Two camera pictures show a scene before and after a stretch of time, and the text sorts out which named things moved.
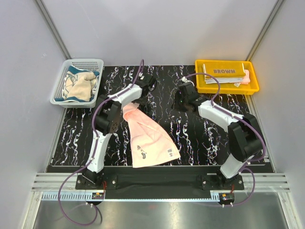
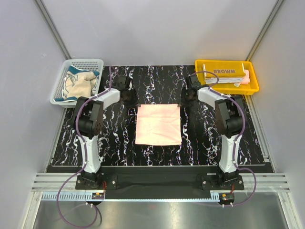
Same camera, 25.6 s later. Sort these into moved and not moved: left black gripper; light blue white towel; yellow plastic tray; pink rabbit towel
Moved: left black gripper
Not moved: light blue white towel; pink rabbit towel; yellow plastic tray
